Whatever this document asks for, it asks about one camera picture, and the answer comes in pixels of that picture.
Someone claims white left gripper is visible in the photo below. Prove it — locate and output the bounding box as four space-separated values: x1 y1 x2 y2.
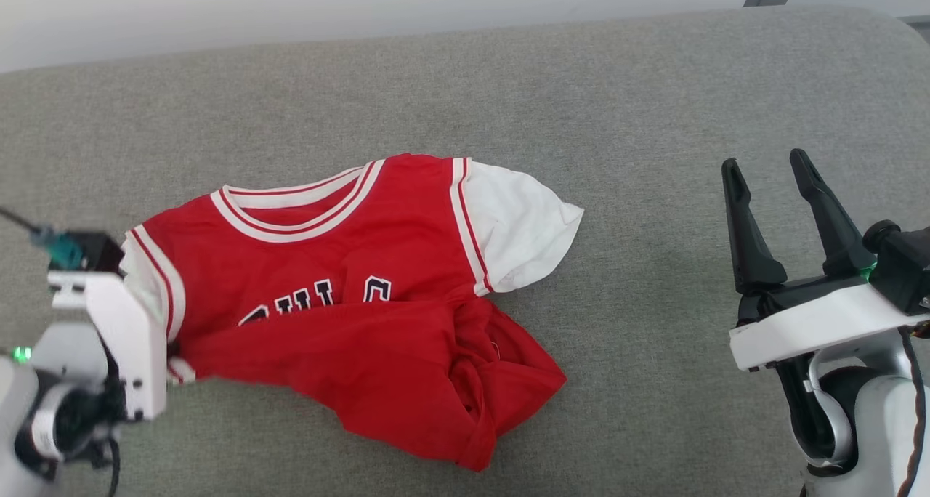
15 272 169 477

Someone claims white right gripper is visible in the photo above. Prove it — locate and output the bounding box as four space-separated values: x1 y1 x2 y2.
721 148 930 458

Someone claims red white basketball jersey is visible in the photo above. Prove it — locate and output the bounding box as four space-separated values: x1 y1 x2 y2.
118 153 585 474

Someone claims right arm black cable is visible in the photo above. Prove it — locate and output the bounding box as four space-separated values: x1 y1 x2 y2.
896 328 929 497

